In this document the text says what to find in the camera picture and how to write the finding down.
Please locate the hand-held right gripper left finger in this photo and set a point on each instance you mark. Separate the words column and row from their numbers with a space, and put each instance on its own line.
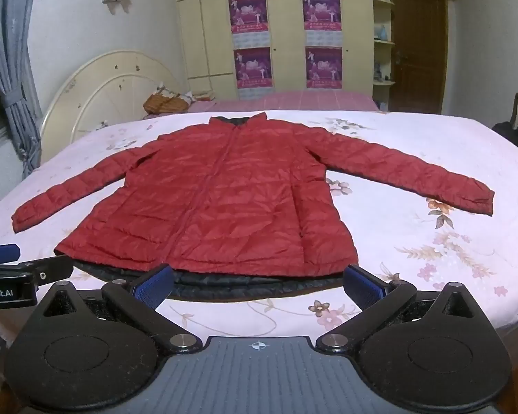
column 153, row 288

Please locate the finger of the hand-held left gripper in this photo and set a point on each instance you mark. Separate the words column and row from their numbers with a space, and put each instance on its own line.
column 0, row 253
column 52, row 269

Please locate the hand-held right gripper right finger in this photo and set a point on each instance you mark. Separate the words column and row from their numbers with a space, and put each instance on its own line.
column 364, row 288

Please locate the red quilted down jacket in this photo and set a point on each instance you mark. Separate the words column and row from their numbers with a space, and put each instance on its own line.
column 224, row 189

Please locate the floral bed sheet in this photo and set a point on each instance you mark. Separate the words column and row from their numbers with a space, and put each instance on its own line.
column 414, row 138

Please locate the orange woven bag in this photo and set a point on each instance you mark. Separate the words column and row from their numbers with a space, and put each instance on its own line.
column 164, row 103

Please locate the folded patterned cloth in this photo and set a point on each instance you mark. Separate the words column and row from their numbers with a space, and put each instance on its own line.
column 200, row 96

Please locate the cream round headboard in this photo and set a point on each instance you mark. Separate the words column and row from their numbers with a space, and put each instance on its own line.
column 112, row 77

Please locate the grey curtain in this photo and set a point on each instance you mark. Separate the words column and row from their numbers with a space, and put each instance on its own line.
column 13, row 51

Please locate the black bag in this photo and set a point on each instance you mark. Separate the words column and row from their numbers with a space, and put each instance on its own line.
column 511, row 138

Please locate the brown wooden door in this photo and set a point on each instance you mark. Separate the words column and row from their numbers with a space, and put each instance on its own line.
column 418, row 51

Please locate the cream corner shelf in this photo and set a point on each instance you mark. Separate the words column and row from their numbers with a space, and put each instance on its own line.
column 384, row 42

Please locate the pale blue vase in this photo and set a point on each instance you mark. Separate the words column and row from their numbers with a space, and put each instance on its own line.
column 382, row 32

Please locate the cream wardrobe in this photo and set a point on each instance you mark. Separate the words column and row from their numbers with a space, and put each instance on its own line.
column 285, row 30

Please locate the purple wall poster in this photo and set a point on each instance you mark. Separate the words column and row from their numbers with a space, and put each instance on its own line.
column 247, row 13
column 253, row 69
column 321, row 11
column 323, row 68

